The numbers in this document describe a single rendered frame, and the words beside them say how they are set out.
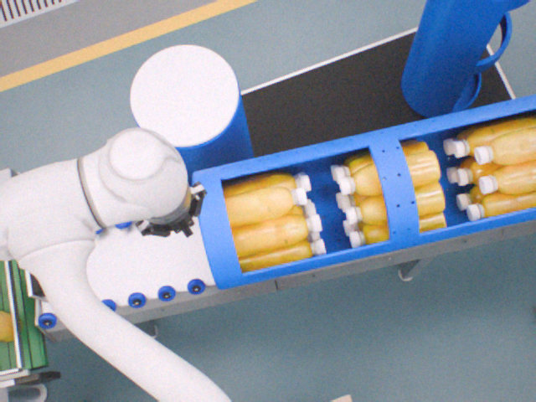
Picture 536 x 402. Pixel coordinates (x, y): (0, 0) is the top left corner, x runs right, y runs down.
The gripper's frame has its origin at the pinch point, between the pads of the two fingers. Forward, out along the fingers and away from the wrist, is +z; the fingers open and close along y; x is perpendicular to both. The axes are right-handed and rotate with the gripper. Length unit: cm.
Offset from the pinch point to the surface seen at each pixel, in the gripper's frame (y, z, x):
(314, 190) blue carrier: 32, 51, 2
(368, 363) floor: 27, 149, -42
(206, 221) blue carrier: 4.4, 25.7, 4.9
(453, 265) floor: 74, 149, -31
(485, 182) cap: 62, 34, -22
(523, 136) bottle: 73, 29, -19
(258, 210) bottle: 15.3, 29.1, 1.2
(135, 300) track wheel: -20, 52, 5
